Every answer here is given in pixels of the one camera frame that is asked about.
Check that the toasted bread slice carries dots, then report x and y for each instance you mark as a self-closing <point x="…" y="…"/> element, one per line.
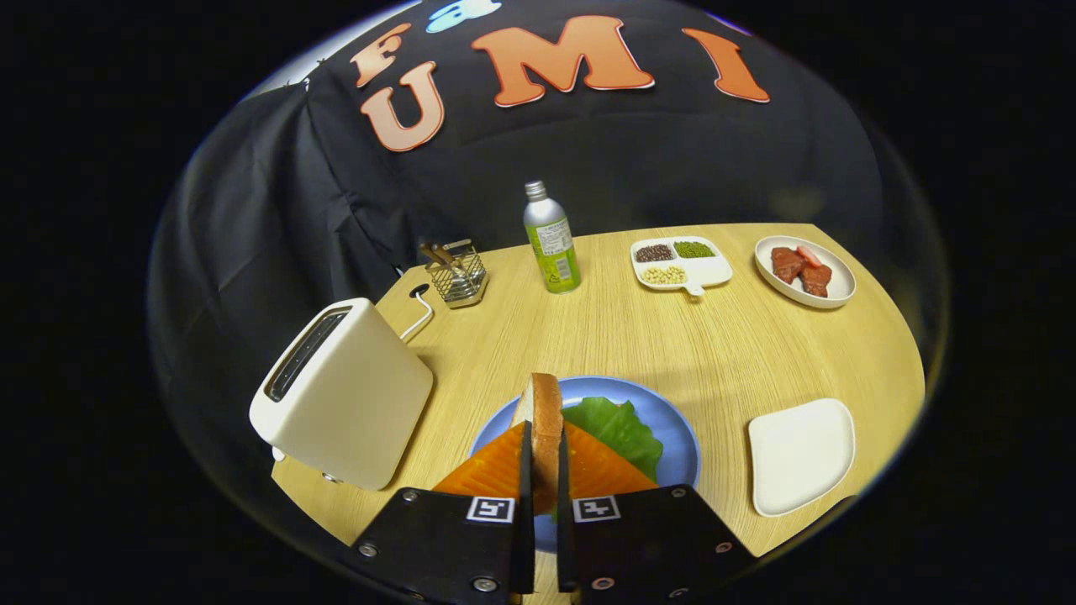
<point x="546" y="420"/>

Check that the white beans pile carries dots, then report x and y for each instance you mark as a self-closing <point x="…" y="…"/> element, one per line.
<point x="664" y="275"/>

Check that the brown meat piece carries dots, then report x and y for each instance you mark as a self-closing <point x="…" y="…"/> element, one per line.
<point x="816" y="280"/>
<point x="788" y="265"/>

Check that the blue round plate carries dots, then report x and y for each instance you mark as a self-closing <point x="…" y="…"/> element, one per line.
<point x="677" y="437"/>

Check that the green beans pile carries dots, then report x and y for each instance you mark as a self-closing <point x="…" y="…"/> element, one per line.
<point x="694" y="249"/>

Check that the white square plate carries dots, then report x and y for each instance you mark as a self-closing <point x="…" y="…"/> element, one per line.
<point x="803" y="458"/>

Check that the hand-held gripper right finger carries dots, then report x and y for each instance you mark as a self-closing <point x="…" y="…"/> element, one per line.
<point x="647" y="546"/>

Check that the white toaster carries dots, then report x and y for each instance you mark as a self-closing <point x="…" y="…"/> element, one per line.
<point x="353" y="403"/>

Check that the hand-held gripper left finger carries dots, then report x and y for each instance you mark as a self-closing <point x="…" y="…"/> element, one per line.
<point x="454" y="546"/>

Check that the brown wooden utensils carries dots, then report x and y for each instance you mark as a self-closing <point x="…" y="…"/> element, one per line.
<point x="437" y="254"/>

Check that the white oval plate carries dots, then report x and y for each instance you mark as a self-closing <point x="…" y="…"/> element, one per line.
<point x="841" y="281"/>

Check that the silver bottle with green label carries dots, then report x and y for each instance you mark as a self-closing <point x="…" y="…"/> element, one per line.
<point x="552" y="244"/>

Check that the red tomato slice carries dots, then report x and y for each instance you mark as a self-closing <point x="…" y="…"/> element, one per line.
<point x="809" y="255"/>

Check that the green lettuce leaf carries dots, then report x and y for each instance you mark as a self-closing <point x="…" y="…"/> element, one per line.
<point x="618" y="428"/>

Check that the black backdrop cloth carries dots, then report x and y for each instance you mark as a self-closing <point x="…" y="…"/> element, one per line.
<point x="504" y="168"/>

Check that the white divided dish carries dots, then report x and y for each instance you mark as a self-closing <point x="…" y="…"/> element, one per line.
<point x="710" y="270"/>

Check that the brown beans pile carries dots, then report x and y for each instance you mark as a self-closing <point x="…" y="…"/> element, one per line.
<point x="654" y="253"/>

